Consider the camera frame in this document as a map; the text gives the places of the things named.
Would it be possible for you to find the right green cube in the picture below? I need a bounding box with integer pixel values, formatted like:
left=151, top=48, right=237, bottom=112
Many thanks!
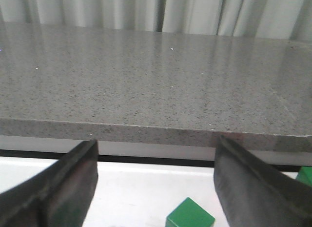
left=165, top=197, right=215, bottom=227

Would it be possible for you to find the grey stone counter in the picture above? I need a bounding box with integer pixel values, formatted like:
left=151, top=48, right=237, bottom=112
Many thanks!
left=0, top=22, right=312, bottom=152

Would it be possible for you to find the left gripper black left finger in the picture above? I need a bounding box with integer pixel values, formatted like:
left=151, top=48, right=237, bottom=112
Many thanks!
left=0, top=140, right=98, bottom=227

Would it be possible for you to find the left green cube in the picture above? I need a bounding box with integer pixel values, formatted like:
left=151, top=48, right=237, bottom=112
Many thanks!
left=296, top=166, right=312, bottom=186

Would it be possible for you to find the green cube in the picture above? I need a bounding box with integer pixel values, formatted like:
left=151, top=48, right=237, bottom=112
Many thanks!
left=165, top=197, right=215, bottom=227
left=296, top=166, right=312, bottom=186

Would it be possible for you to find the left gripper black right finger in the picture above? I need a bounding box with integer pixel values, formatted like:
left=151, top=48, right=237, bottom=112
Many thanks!
left=214, top=136, right=312, bottom=227

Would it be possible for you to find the grey curtain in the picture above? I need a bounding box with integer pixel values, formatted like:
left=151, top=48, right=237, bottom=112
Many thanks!
left=0, top=0, right=312, bottom=41

